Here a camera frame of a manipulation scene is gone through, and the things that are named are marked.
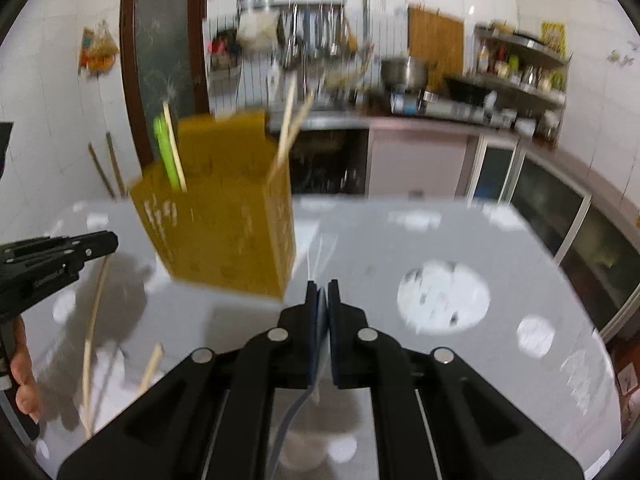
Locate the steel pot with lid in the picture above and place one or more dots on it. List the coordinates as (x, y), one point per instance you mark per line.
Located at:
(402, 72)

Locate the gas stove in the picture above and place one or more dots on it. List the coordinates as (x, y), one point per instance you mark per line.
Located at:
(440, 107)

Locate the wooden chopstick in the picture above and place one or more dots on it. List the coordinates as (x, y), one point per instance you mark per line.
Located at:
(92, 330)
(286, 120)
(175, 150)
(150, 370)
(297, 125)

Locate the person's left hand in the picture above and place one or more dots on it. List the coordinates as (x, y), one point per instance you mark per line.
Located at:
(25, 375)

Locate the yellow wall poster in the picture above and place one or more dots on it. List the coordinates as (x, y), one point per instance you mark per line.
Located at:
(554, 39)

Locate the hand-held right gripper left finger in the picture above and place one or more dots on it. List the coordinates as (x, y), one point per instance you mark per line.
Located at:
(295, 340)

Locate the bag of oranges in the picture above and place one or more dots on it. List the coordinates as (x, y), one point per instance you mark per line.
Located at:
(100, 50)

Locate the white hanging cloth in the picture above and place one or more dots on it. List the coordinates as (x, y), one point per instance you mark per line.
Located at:
(257, 30)

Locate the metal corner shelf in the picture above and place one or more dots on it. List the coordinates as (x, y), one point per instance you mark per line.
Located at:
(520, 85)

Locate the metal vertical pipe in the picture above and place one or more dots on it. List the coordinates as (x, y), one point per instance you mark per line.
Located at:
(366, 0)

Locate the light blue spoon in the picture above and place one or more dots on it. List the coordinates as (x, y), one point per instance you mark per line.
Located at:
(292, 415)

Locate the grey printed tablecloth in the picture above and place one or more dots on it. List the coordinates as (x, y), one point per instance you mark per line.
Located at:
(400, 310)

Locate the rectangular wooden cutting board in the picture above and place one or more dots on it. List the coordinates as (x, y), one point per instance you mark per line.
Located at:
(437, 45)

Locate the brown door with glass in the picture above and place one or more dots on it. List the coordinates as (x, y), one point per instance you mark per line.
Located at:
(160, 60)

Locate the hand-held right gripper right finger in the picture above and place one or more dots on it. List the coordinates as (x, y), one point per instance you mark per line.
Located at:
(350, 340)

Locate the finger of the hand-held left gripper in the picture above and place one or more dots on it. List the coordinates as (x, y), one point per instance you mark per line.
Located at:
(75, 250)

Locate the red and black hanging bag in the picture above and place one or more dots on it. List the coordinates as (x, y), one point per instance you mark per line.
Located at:
(224, 52)

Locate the white wall hooks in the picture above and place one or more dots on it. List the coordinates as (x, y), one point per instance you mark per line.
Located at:
(619, 57)

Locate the leaning wooden stick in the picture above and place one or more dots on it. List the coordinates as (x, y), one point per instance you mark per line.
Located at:
(116, 165)
(100, 170)

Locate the row of hanging utensils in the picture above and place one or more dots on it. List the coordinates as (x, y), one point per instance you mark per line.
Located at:
(315, 32)

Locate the yellow perforated utensil holder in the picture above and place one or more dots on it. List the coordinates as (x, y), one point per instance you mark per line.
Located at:
(225, 220)

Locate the row of condiment bottles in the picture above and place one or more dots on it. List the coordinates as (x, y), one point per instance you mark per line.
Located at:
(520, 67)

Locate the steel sink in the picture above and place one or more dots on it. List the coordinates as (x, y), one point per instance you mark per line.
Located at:
(325, 119)

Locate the black wok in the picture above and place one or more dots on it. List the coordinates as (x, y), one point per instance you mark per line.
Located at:
(467, 90)

